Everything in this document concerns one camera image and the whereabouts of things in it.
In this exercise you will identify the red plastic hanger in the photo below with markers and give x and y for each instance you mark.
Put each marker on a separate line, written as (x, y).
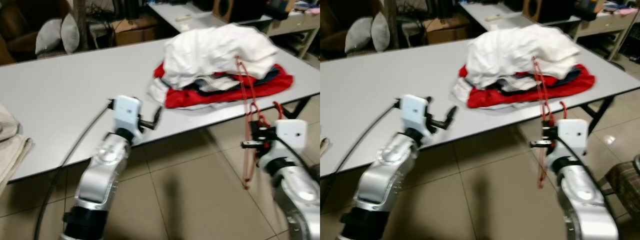
(246, 172)
(540, 172)

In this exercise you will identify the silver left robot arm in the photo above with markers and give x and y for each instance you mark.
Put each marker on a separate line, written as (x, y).
(100, 175)
(390, 170)

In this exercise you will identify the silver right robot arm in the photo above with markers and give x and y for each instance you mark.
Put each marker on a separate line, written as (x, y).
(585, 200)
(300, 195)

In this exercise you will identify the white grey striped garment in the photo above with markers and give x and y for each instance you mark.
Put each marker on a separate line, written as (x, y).
(220, 84)
(520, 84)

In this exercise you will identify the navy blue garment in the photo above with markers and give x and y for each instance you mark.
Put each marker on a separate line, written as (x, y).
(265, 76)
(570, 75)

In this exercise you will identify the beige folded garment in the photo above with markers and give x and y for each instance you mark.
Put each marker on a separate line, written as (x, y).
(12, 150)
(325, 146)

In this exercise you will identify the white bulky garment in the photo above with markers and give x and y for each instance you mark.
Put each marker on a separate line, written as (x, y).
(215, 50)
(520, 50)

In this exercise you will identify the cardboard box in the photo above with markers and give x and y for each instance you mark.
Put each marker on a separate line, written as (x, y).
(135, 34)
(447, 32)

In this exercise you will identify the brown plaid stool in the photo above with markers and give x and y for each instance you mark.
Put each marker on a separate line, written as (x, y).
(625, 187)

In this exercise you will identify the grey pillow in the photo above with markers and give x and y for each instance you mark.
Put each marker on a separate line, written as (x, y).
(380, 31)
(70, 32)
(48, 37)
(358, 36)

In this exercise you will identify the brown armchair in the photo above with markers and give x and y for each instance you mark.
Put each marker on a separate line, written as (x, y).
(20, 30)
(332, 25)

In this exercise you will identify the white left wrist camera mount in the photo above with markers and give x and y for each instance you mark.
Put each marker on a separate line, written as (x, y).
(414, 112)
(127, 112)

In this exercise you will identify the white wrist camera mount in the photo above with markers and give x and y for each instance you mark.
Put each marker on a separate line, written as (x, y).
(127, 112)
(575, 132)
(414, 112)
(292, 132)

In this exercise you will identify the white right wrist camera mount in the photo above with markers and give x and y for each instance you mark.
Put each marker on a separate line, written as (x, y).
(292, 132)
(575, 132)

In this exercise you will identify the dark brown post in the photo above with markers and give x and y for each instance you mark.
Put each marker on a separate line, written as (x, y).
(81, 25)
(391, 25)

